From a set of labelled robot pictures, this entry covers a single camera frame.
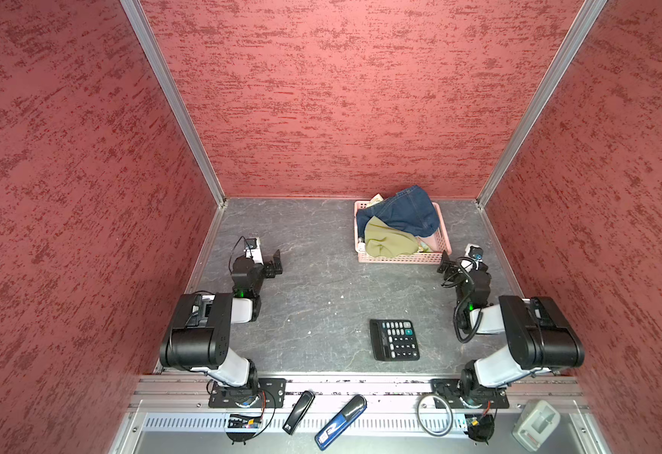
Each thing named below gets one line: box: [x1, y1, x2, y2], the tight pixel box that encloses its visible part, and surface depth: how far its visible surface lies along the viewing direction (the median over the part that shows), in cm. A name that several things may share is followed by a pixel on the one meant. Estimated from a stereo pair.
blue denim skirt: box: [356, 184, 440, 239], surface depth 107 cm
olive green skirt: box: [364, 215, 419, 259], surface depth 94 cm
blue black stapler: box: [314, 394, 368, 451], surface depth 68 cm
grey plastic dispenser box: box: [512, 399, 561, 453], surface depth 69 cm
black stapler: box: [281, 390, 316, 436], surface depth 70 cm
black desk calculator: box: [369, 319, 420, 362], surface depth 83 cm
